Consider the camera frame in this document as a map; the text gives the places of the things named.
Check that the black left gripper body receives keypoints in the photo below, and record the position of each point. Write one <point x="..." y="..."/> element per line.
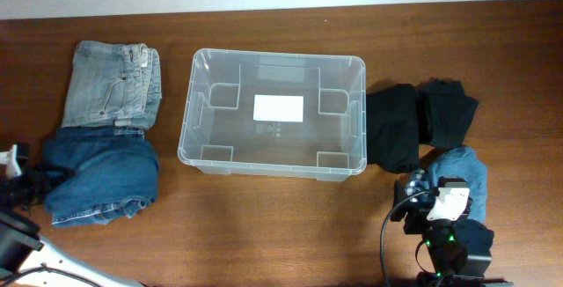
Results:
<point x="18" y="192"/>

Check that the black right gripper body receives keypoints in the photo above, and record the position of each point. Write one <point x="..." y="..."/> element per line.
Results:
<point x="416" y="211"/>

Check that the dark blue jeans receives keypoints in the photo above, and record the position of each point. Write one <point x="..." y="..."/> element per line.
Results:
<point x="116" y="175"/>

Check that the light blue jeans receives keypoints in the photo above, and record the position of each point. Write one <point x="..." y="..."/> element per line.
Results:
<point x="113" y="85"/>

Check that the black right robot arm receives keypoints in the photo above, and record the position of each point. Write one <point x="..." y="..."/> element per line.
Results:
<point x="458" y="247"/>

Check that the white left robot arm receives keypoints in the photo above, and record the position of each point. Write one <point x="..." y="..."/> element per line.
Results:
<point x="29" y="258"/>

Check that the blue folded cloth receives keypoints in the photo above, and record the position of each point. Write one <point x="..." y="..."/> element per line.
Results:
<point x="461" y="162"/>

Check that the black folded garment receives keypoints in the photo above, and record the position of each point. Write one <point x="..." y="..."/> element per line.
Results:
<point x="402" y="117"/>

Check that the white label in bin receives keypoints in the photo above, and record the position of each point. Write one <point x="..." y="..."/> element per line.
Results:
<point x="278" y="108"/>

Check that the clear plastic storage bin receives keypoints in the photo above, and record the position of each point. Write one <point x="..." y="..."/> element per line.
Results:
<point x="220" y="136"/>

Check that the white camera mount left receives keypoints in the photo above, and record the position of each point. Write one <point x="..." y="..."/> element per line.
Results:
<point x="15" y="159"/>

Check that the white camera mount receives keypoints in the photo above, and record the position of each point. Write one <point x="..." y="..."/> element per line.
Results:
<point x="451" y="199"/>
<point x="15" y="159"/>

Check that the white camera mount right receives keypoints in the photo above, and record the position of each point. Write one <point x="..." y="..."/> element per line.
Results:
<point x="451" y="199"/>

